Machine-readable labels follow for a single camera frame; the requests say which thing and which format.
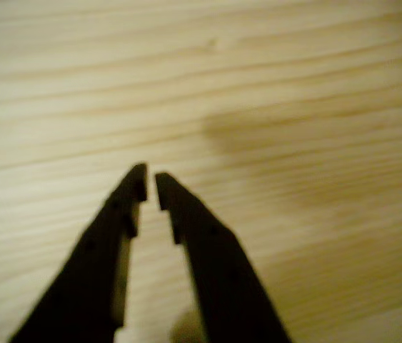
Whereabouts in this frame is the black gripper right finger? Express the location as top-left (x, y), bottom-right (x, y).
top-left (155, 171), bottom-right (293, 343)

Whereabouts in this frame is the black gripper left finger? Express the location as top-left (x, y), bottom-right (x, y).
top-left (6, 162), bottom-right (149, 343)

